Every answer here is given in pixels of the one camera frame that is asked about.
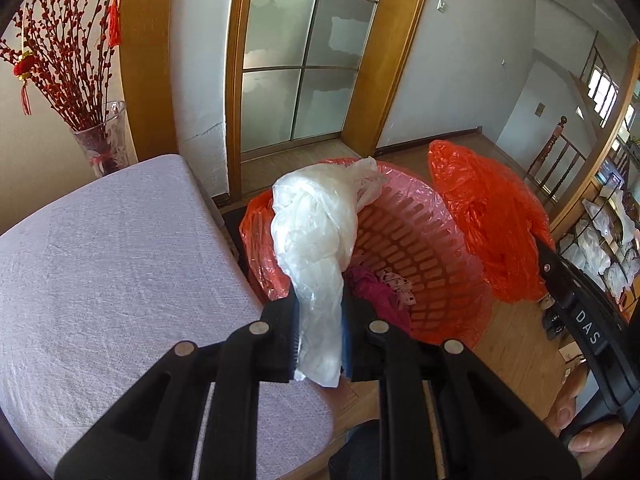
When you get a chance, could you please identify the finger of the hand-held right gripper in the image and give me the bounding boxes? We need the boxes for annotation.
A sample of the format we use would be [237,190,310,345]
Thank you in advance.
[535,236,577,307]

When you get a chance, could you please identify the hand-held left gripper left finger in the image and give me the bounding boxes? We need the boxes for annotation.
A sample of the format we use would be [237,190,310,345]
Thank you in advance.
[54,281,302,480]

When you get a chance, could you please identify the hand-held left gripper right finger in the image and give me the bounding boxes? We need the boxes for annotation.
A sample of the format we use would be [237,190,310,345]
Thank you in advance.
[340,280,583,480]

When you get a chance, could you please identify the red bin liner bag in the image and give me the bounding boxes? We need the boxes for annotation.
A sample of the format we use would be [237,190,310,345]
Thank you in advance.
[239,139,557,350]

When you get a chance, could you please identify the pink plastic basket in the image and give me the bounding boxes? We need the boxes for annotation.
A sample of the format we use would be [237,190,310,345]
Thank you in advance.
[270,157,488,343]

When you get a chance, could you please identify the person's right hand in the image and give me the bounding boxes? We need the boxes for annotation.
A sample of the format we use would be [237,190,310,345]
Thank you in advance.
[546,364,627,462]

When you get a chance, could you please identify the dark shoe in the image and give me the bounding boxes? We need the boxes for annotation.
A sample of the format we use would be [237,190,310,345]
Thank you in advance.
[540,294,569,341]

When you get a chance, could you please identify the pile of white packages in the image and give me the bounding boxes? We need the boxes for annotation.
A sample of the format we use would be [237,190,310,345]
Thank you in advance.
[562,187,640,295]

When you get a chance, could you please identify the magenta plastic bag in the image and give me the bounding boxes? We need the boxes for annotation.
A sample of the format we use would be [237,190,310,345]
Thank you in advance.
[347,266,398,328]

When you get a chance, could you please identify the spotted white plastic bag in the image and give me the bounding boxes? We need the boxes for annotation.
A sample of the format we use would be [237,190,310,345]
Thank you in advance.
[376,269,417,308]

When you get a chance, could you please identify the wooden stair railing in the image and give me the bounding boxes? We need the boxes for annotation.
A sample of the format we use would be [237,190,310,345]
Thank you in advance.
[524,116,587,207]

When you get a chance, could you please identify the lilac table cloth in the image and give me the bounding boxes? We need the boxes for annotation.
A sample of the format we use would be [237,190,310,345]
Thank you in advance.
[0,154,335,479]

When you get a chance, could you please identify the glass vase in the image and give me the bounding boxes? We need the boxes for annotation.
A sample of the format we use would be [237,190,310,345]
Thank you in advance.
[70,101,132,179]

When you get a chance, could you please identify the wooden glass door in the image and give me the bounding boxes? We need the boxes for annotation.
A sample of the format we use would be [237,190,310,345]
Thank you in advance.
[170,0,438,196]

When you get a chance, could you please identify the red knot tassel ornament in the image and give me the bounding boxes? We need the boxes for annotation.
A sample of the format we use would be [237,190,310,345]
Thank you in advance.
[102,0,127,48]

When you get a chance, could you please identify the red berry branches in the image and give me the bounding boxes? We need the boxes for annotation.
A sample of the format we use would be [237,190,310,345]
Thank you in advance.
[0,0,126,132]

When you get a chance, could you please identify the red lantern ornament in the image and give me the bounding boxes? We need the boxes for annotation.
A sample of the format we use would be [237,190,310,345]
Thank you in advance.
[12,50,38,116]

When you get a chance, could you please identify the wire rack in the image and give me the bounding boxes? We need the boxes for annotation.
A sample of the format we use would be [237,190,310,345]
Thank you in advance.
[557,130,640,322]

